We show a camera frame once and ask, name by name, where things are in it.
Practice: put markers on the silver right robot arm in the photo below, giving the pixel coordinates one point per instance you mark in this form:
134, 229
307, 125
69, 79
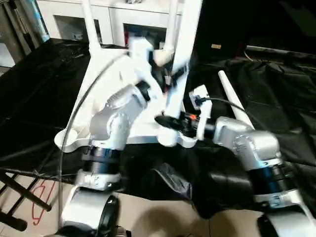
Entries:
252, 145

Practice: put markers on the blue patterned object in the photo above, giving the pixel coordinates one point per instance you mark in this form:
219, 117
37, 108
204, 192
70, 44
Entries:
39, 19

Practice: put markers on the small yellow label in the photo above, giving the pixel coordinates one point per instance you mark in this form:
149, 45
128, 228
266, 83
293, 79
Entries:
216, 46

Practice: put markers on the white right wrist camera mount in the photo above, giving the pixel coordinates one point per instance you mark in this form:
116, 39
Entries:
200, 98

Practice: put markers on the black metal stand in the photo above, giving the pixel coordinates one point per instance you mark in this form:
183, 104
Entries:
22, 192

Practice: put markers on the white glass-door cabinet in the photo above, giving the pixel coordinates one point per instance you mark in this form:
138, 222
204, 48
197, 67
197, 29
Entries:
64, 15

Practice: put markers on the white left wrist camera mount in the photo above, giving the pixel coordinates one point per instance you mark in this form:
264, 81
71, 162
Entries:
143, 59

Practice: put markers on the white plastic table top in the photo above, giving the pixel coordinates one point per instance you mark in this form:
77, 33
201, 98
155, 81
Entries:
98, 64

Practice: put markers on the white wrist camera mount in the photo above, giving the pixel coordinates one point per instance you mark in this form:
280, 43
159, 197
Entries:
143, 59
200, 98

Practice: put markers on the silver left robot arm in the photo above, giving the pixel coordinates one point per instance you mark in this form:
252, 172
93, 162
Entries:
116, 118

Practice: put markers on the white plastic table leg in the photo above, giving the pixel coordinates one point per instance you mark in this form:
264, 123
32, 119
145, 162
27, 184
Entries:
91, 27
232, 94
185, 49
172, 24

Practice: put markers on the black plastic mat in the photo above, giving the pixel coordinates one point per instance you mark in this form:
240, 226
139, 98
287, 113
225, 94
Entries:
39, 89

